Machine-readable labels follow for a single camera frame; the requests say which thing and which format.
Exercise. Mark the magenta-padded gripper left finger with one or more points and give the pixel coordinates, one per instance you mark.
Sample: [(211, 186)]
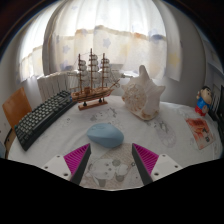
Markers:
[(76, 158)]

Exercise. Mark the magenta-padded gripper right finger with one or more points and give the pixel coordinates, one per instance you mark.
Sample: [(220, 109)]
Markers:
[(147, 159)]

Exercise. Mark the light blue computer mouse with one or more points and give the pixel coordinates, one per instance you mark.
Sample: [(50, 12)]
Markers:
[(105, 135)]

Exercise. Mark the white printed tablecloth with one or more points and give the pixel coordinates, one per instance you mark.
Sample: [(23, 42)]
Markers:
[(66, 136)]

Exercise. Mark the black computer keyboard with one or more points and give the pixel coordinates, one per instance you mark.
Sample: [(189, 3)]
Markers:
[(41, 118)]

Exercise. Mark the large white conch shell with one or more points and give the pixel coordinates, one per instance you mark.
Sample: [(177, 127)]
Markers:
[(143, 95)]

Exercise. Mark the wooden model sailing ship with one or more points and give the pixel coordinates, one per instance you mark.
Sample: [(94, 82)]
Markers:
[(90, 92)]

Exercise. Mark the brown wooden chair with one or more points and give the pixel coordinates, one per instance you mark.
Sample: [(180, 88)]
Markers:
[(16, 108)]

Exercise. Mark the cartoon boy figure clock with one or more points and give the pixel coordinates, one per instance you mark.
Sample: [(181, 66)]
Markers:
[(202, 101)]

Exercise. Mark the black router with antennas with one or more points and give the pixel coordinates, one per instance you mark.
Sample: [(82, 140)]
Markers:
[(215, 106)]

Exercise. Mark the white star-print curtain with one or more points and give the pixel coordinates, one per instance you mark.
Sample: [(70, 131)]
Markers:
[(110, 30)]

